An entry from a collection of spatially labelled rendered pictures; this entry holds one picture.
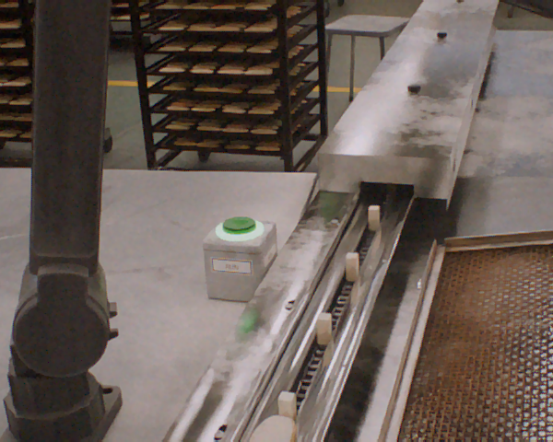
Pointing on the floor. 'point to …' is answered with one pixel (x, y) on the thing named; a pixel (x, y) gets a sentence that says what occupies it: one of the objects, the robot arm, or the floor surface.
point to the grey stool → (383, 25)
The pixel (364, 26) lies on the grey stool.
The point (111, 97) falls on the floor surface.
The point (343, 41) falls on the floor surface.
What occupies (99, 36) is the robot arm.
